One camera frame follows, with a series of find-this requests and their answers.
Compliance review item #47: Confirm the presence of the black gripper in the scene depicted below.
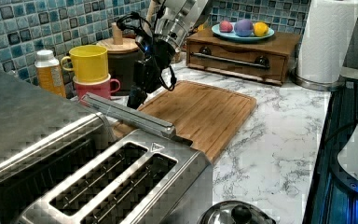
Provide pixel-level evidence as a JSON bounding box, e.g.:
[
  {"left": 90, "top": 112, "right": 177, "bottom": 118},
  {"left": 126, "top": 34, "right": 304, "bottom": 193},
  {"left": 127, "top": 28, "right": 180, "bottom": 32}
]
[{"left": 127, "top": 35, "right": 176, "bottom": 109}]

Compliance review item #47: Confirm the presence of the silver oven door handle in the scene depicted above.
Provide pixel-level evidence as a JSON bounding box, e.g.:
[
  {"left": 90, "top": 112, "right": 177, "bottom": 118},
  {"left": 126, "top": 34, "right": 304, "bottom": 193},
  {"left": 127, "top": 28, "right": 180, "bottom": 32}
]
[{"left": 80, "top": 92, "right": 176, "bottom": 138}]

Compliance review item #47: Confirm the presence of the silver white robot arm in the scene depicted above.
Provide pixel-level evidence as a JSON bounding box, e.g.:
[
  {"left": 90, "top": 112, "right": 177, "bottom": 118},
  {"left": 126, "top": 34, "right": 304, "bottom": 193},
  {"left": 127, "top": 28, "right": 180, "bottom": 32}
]
[{"left": 127, "top": 0, "right": 213, "bottom": 109}]

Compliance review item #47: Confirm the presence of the silver toaster oven body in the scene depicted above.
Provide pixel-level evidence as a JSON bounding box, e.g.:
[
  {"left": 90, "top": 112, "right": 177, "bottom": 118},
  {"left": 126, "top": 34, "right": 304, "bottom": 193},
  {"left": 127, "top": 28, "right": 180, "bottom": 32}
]
[{"left": 0, "top": 70, "right": 115, "bottom": 224}]

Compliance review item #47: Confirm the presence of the pink mug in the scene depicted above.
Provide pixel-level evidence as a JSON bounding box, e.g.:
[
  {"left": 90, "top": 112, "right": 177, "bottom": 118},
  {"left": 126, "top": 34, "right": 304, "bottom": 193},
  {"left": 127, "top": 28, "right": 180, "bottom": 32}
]
[{"left": 73, "top": 75, "right": 121, "bottom": 99}]

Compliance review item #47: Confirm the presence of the black canister wooden lid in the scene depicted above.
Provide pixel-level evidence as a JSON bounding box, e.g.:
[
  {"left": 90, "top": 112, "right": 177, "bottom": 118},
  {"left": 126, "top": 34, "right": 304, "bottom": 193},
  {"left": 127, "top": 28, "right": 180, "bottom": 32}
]
[{"left": 97, "top": 22, "right": 143, "bottom": 96}]

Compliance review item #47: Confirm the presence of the yellow mug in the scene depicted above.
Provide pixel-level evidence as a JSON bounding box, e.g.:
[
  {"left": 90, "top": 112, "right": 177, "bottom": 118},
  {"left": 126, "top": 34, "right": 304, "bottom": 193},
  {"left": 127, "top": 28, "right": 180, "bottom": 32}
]
[{"left": 61, "top": 45, "right": 108, "bottom": 83}]

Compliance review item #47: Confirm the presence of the bamboo cutting board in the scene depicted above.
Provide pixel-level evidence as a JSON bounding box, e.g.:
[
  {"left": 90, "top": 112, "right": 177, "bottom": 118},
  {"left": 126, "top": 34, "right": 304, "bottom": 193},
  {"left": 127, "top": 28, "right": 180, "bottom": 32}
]
[{"left": 112, "top": 79, "right": 258, "bottom": 163}]

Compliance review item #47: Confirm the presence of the silver two-slot toaster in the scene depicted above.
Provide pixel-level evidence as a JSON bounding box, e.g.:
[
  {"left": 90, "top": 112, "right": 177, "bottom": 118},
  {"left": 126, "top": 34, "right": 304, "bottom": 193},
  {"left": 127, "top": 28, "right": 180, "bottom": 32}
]
[{"left": 19, "top": 130, "right": 213, "bottom": 224}]

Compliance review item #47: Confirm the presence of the orange bottle white cap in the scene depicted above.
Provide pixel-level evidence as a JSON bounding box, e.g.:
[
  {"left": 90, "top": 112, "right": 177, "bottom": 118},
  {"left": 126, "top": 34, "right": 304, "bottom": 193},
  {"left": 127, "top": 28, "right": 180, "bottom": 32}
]
[{"left": 34, "top": 49, "right": 66, "bottom": 98}]

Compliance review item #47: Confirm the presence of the light blue plate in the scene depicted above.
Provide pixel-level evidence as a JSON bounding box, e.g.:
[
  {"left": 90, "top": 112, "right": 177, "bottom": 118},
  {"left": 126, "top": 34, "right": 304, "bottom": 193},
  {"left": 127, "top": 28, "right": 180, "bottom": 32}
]
[{"left": 212, "top": 24, "right": 275, "bottom": 43}]

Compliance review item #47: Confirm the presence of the pink toy fruit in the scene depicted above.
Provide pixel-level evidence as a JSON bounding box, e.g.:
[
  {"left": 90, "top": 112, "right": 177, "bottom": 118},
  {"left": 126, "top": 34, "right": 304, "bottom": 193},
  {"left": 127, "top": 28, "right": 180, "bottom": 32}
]
[{"left": 219, "top": 21, "right": 233, "bottom": 33}]

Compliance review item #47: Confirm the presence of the purple toy fruit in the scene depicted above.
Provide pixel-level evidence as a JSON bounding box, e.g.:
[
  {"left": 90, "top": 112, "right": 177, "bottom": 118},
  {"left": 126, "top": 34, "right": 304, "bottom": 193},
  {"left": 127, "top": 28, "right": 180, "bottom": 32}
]
[{"left": 234, "top": 19, "right": 254, "bottom": 37}]

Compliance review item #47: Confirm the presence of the wooden drawer box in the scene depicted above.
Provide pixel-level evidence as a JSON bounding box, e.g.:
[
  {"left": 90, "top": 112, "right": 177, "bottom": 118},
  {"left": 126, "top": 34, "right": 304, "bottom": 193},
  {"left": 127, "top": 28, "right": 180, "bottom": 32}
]
[{"left": 186, "top": 28, "right": 300, "bottom": 86}]

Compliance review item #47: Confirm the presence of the yellow toy lemon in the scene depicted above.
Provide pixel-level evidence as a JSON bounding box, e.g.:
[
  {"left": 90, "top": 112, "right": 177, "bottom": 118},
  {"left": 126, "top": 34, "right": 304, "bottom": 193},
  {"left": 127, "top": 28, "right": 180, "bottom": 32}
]
[{"left": 254, "top": 21, "right": 269, "bottom": 37}]

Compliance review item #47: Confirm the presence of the steel pot lid black knob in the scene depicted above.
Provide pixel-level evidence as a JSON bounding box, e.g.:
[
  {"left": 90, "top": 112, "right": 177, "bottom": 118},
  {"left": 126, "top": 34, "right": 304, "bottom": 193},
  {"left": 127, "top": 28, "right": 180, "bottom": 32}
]
[{"left": 197, "top": 201, "right": 277, "bottom": 224}]

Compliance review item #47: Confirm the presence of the steel paper towel base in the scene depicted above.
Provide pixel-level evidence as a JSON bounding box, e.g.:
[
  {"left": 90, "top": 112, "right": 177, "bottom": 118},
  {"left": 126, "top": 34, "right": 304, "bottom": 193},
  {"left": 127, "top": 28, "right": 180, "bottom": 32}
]
[{"left": 289, "top": 69, "right": 346, "bottom": 92}]

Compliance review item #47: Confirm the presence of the white paper towel roll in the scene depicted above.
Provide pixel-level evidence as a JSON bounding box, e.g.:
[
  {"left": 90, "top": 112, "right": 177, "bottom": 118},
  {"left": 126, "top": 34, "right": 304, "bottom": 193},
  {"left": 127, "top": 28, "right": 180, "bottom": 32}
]
[{"left": 297, "top": 0, "right": 358, "bottom": 84}]

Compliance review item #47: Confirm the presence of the wooden spoon handle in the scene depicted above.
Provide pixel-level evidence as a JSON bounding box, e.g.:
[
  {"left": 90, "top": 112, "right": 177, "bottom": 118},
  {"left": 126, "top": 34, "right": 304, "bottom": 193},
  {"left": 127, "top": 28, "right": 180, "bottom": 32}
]
[{"left": 143, "top": 0, "right": 156, "bottom": 35}]

